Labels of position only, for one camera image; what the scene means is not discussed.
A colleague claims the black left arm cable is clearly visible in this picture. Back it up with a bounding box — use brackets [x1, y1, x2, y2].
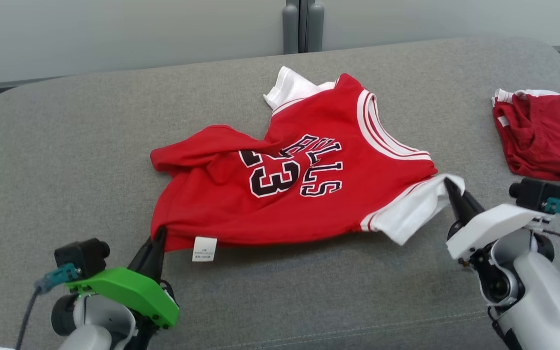
[15, 287, 42, 350]

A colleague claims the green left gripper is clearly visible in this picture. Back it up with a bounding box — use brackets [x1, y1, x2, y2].
[65, 226, 179, 329]

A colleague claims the teal left camera connector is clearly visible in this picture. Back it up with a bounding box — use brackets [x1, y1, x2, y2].
[35, 262, 79, 295]

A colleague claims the red shorts white trim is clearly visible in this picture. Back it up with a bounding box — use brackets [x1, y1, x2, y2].
[491, 88, 560, 189]

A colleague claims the red basketball jersey number 23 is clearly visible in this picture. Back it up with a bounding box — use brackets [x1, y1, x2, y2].
[150, 66, 466, 263]

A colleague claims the grey partition post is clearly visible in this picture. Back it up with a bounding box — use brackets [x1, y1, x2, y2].
[282, 0, 325, 54]

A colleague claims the grey fabric sofa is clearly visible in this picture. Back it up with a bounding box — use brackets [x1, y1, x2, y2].
[0, 35, 560, 350]

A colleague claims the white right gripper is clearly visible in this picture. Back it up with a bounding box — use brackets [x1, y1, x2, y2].
[443, 177, 555, 261]

